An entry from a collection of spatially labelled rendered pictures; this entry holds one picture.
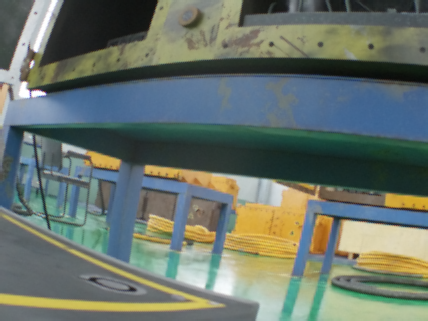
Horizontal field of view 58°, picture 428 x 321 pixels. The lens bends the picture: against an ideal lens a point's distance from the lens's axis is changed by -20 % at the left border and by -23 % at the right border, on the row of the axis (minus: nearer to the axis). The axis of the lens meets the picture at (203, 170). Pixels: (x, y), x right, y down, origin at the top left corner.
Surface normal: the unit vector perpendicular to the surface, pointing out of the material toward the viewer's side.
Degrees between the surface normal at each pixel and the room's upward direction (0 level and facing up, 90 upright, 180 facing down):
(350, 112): 90
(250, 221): 90
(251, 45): 90
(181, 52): 90
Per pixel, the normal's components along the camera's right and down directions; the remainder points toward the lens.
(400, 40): -0.61, -0.19
